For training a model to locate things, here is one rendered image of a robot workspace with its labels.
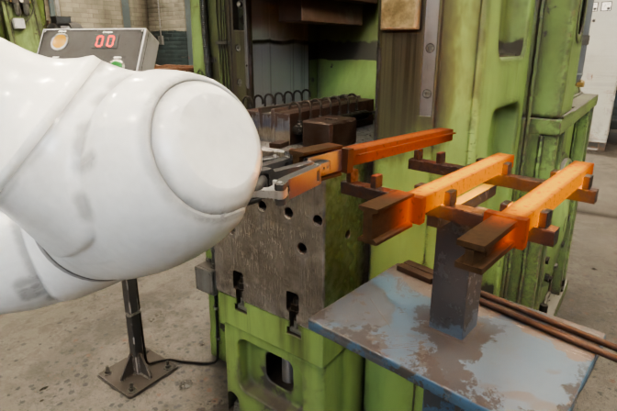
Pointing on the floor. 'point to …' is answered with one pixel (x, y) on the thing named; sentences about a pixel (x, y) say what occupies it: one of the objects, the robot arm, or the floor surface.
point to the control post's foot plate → (131, 383)
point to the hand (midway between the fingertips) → (318, 162)
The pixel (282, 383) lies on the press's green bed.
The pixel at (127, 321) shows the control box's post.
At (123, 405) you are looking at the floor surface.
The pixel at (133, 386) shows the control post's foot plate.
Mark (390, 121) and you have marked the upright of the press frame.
